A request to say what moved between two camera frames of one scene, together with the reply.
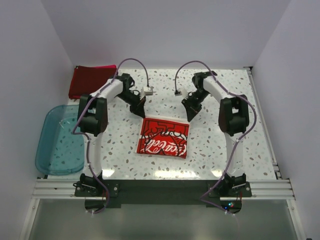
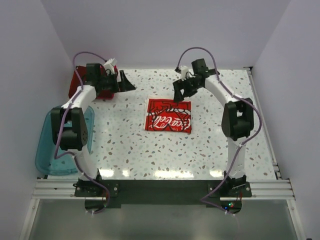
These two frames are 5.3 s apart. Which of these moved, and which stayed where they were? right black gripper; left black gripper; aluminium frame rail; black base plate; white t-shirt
Moved: white t-shirt; right black gripper; left black gripper
Stayed: aluminium frame rail; black base plate
